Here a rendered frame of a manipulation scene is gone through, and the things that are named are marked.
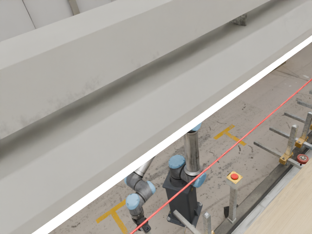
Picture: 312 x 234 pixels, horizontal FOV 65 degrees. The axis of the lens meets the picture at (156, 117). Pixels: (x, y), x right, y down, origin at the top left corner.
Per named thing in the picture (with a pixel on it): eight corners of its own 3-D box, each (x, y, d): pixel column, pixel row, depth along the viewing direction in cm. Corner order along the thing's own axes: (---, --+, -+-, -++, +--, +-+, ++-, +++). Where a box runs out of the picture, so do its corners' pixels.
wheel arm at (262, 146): (253, 144, 227) (253, 141, 224) (255, 142, 228) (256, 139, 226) (301, 170, 198) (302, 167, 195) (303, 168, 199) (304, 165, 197)
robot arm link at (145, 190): (144, 176, 168) (131, 188, 162) (156, 184, 161) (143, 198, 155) (146, 184, 174) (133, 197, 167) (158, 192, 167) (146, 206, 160)
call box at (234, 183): (225, 184, 158) (226, 177, 153) (232, 178, 161) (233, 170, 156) (235, 191, 153) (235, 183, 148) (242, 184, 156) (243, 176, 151)
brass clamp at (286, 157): (277, 161, 209) (278, 157, 205) (286, 152, 214) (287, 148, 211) (285, 165, 204) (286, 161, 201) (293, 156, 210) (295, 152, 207)
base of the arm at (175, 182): (166, 184, 230) (165, 178, 224) (173, 168, 243) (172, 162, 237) (185, 189, 222) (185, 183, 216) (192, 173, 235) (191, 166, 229)
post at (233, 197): (227, 219, 185) (229, 183, 157) (231, 215, 187) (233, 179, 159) (232, 224, 182) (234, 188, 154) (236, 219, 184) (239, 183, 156)
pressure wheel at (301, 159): (304, 163, 201) (307, 153, 194) (307, 171, 195) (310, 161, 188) (293, 162, 203) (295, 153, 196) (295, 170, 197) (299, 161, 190)
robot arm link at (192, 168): (191, 171, 224) (186, 104, 179) (207, 180, 214) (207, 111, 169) (181, 182, 216) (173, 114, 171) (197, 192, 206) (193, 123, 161)
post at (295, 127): (282, 165, 217) (292, 125, 188) (284, 163, 219) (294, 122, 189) (286, 167, 215) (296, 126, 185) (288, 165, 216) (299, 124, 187)
